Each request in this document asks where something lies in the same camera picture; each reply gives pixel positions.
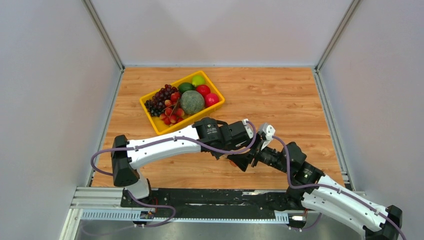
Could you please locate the dark purple grape bunch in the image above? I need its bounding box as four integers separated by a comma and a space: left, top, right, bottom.
143, 84, 181, 117

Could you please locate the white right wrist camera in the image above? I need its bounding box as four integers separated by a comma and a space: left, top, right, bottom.
257, 122, 276, 150

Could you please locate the red cherry bunch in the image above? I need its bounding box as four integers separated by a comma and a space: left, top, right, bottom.
159, 91, 185, 127

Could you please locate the yellow plastic fruit tray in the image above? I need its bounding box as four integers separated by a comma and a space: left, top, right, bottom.
139, 70, 225, 135

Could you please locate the pink red apple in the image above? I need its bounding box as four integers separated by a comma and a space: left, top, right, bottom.
204, 93, 220, 108

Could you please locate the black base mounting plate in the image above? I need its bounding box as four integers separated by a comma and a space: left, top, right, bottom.
141, 188, 305, 220

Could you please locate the dark green lime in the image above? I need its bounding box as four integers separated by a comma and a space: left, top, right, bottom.
178, 82, 196, 94

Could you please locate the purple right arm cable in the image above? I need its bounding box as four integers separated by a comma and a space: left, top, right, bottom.
271, 135, 408, 240

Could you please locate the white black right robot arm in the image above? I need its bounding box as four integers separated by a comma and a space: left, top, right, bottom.
228, 142, 405, 240

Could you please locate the green netted melon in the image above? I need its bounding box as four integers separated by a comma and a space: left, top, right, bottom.
180, 90, 205, 115

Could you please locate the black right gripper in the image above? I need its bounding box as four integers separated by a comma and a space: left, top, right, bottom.
226, 133, 291, 175

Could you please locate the aluminium front frame rail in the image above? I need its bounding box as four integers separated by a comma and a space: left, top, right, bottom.
59, 186, 370, 240

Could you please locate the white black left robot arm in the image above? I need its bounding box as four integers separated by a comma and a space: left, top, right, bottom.
111, 117, 256, 207

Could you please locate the light green apple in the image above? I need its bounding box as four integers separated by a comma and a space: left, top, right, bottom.
191, 75, 206, 88

